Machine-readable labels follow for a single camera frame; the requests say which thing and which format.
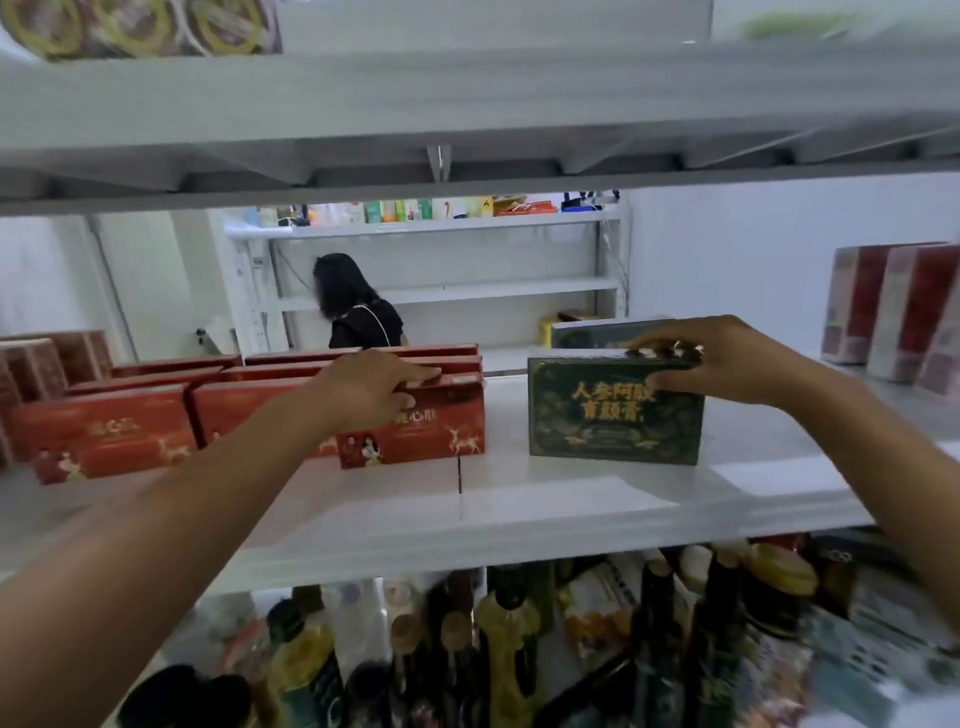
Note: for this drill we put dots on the person's right hand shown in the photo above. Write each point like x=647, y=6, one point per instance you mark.
x=731, y=364

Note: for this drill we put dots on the row of round-print packages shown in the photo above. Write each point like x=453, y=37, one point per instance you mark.
x=142, y=26

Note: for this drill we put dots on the dark red patterned cartons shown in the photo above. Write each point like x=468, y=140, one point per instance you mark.
x=37, y=371

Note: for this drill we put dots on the red deer-print gift box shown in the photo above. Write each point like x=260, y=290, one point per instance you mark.
x=435, y=427

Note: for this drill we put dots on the row of assorted small packages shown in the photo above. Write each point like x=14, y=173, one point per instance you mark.
x=442, y=210

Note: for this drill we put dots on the person's left fingers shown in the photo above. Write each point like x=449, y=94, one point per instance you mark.
x=420, y=373

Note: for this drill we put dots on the crowd of dark bottles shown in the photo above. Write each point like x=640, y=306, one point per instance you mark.
x=600, y=637

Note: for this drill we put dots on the red and white carton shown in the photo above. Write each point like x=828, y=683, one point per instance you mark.
x=911, y=315
x=946, y=352
x=851, y=300

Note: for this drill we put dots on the white metal shelf unit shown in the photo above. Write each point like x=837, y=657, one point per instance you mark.
x=480, y=112

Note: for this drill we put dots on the group of red boxes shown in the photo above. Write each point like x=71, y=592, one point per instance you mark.
x=112, y=431

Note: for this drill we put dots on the person's right thumb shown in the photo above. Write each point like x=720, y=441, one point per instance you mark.
x=675, y=380

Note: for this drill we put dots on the person's left forearm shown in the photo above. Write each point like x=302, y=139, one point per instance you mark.
x=172, y=540

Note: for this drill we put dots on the person's right forearm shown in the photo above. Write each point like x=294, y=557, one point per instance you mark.
x=877, y=450

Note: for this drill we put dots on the green and white package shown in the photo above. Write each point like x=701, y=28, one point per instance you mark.
x=795, y=26

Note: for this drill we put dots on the person's left hand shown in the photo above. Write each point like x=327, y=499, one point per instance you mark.
x=367, y=386

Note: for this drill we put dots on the white background shelf rack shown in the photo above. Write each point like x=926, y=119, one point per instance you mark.
x=487, y=289

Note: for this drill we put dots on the dark green gold-print box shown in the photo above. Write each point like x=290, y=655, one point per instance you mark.
x=611, y=416
x=592, y=334

